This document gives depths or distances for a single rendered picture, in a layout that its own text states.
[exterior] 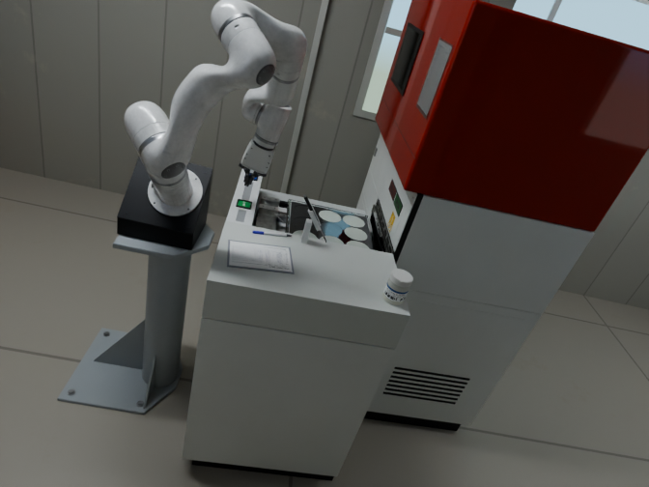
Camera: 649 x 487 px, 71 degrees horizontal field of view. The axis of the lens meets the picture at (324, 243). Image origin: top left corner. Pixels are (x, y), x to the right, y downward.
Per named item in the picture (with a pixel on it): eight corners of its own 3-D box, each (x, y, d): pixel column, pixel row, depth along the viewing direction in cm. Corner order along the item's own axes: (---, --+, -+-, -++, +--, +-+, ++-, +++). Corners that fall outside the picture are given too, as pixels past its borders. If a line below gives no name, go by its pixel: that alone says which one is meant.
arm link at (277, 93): (242, 60, 131) (237, 121, 158) (293, 86, 132) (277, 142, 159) (257, 40, 134) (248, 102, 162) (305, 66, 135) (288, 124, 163)
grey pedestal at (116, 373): (57, 401, 192) (42, 240, 150) (101, 329, 229) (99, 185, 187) (179, 420, 198) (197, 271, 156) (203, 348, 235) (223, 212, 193)
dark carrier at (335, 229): (365, 217, 205) (366, 216, 205) (375, 261, 176) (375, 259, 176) (291, 202, 200) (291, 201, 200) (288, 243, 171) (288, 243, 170)
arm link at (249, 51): (154, 142, 139) (178, 186, 136) (120, 138, 128) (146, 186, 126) (262, 19, 117) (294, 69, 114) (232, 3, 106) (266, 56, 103)
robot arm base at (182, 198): (142, 211, 160) (129, 189, 143) (155, 163, 166) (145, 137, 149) (196, 220, 163) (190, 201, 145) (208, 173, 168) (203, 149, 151)
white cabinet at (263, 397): (324, 329, 271) (364, 211, 229) (332, 488, 189) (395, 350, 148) (217, 310, 261) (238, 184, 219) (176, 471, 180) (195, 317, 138)
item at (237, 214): (259, 193, 216) (264, 166, 209) (245, 258, 169) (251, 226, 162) (239, 189, 214) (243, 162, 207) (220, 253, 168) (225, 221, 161)
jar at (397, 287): (401, 293, 149) (410, 271, 144) (405, 307, 143) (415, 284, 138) (380, 290, 148) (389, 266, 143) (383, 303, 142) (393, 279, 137)
